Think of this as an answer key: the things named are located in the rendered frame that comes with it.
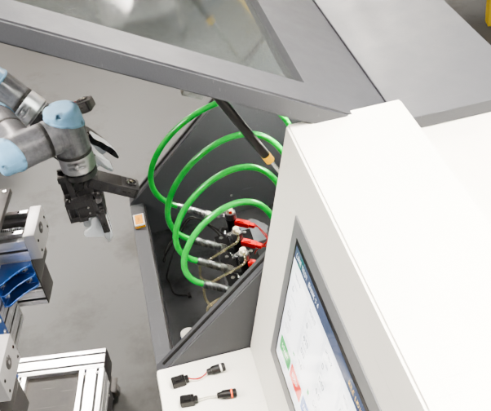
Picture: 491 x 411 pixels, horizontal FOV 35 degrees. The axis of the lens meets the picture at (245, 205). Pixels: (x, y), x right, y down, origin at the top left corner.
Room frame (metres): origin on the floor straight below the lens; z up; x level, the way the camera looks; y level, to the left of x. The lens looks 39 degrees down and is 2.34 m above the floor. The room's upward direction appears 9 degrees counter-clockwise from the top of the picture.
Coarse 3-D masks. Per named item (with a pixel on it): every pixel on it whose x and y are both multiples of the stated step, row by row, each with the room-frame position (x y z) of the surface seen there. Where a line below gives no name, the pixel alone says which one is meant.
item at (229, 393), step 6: (222, 390) 1.06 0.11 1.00; (228, 390) 1.05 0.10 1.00; (234, 390) 1.05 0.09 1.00; (180, 396) 1.06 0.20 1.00; (186, 396) 1.05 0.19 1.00; (192, 396) 1.05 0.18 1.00; (204, 396) 1.06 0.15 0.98; (216, 396) 1.05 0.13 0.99; (222, 396) 1.04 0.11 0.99; (228, 396) 1.04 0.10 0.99; (234, 396) 1.04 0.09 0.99; (180, 402) 1.04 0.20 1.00; (186, 402) 1.04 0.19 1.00; (192, 402) 1.04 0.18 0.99
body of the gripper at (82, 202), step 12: (96, 168) 1.38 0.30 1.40; (60, 180) 1.36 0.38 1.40; (72, 180) 1.35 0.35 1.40; (84, 180) 1.34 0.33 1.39; (72, 192) 1.36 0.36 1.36; (84, 192) 1.36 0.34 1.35; (96, 192) 1.36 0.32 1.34; (72, 204) 1.34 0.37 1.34; (84, 204) 1.34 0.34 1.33; (96, 204) 1.35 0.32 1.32; (72, 216) 1.35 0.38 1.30; (84, 216) 1.35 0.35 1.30
